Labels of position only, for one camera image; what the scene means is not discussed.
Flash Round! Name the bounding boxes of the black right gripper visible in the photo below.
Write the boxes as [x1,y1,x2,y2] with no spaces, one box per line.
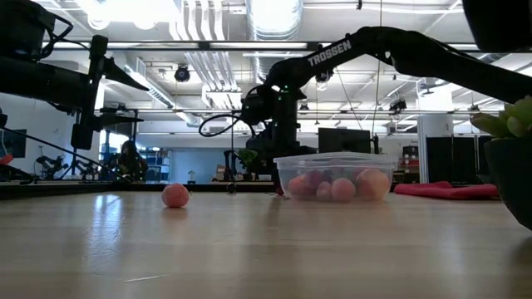
[240,89,317,195]

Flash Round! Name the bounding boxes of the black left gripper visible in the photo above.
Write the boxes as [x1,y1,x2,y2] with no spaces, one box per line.
[53,37,150,150]

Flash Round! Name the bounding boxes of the small pink toy peach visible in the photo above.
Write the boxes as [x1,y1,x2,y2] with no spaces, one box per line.
[160,183,190,209]
[316,181,333,202]
[331,177,357,203]

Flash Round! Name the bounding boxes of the large pink toy peach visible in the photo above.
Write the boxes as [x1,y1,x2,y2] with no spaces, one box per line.
[356,168,391,202]

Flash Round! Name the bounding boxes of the clear plastic tupperware container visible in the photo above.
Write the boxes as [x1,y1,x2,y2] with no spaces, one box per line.
[273,151,397,203]

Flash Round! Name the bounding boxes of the background green plant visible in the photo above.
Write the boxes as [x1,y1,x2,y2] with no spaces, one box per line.
[237,148,261,180]

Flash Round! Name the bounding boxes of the person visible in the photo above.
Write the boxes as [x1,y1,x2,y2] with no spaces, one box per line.
[108,140,149,183]

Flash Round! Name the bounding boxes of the black computer monitor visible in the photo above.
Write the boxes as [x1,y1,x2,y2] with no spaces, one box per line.
[318,127,372,154]

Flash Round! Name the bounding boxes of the blue storage shelf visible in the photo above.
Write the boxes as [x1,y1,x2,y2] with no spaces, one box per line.
[139,147,171,184]

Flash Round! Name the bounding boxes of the red storage shelf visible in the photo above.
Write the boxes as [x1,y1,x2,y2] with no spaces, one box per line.
[397,145,420,175]

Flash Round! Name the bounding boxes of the magenta folded cloth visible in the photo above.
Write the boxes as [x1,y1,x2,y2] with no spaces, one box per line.
[393,180,500,201]

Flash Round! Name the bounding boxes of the black room divider panels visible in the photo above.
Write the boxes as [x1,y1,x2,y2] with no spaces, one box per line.
[426,135,494,185]

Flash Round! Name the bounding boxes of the potted green succulent plant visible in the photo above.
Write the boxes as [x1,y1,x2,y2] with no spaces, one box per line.
[469,96,532,232]

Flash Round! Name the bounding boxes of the long black arm cable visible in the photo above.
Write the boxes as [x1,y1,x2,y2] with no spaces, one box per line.
[0,126,132,184]

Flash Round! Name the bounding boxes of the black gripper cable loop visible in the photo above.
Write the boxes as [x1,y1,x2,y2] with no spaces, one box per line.
[198,85,267,138]

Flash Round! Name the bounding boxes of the dark wall screen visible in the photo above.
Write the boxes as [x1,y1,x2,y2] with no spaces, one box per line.
[0,128,28,159]

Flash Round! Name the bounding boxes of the silver ceiling air duct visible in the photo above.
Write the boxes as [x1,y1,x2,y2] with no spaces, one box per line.
[244,0,304,41]

